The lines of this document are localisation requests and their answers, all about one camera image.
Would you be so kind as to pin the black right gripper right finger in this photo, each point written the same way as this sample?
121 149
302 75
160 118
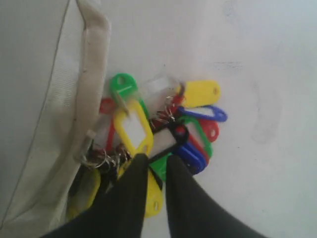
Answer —
192 213

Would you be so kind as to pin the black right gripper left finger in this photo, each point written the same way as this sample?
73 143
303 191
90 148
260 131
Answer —
119 213

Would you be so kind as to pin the colourful key tag bunch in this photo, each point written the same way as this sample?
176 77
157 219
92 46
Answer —
166 121

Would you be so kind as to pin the beige duffel bag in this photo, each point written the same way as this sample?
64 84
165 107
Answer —
53 60

